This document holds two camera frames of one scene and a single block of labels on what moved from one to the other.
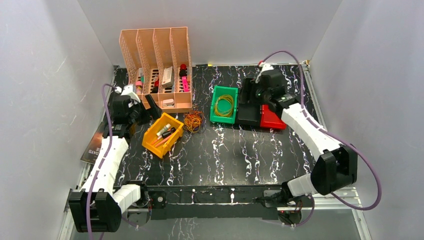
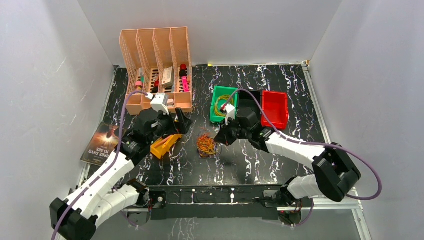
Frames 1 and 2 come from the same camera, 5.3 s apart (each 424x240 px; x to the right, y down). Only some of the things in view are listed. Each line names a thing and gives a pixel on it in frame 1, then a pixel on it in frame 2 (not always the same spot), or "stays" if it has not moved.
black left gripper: x=145 y=112 to x=173 y=122
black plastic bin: x=248 y=112 stays
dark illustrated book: x=91 y=152 stays
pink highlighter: x=186 y=85 stays
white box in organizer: x=168 y=77 stays
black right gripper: x=248 y=82 to x=223 y=136
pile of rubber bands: x=192 y=120 to x=206 y=145
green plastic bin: x=224 y=106 stays
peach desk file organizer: x=158 y=63 stays
